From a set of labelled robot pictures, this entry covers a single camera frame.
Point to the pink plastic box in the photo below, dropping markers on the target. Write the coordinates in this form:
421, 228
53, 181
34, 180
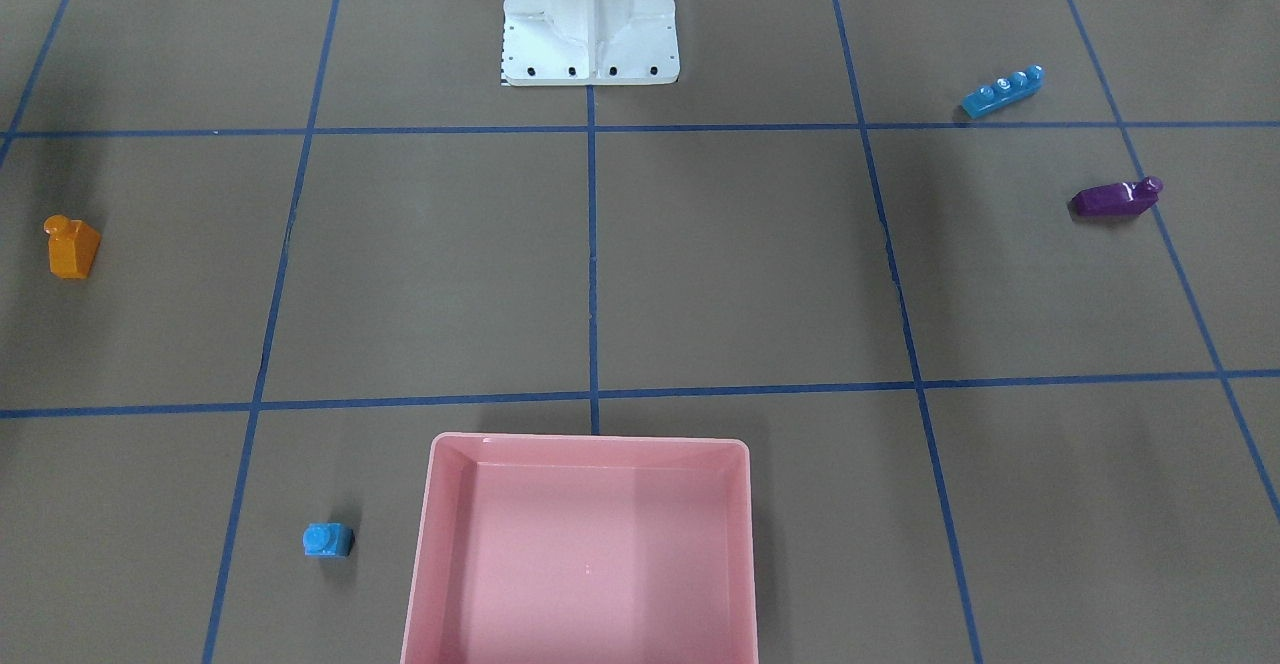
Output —
583, 549

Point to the small blue block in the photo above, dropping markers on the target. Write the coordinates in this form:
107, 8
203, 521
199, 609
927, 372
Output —
327, 540

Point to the long blue stud block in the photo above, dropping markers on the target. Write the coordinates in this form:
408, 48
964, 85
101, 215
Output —
1002, 93

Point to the purple block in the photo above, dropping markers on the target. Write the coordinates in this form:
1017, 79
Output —
1122, 199

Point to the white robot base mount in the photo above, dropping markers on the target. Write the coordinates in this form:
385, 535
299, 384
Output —
569, 43

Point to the orange block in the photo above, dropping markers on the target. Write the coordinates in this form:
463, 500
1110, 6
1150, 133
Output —
72, 246

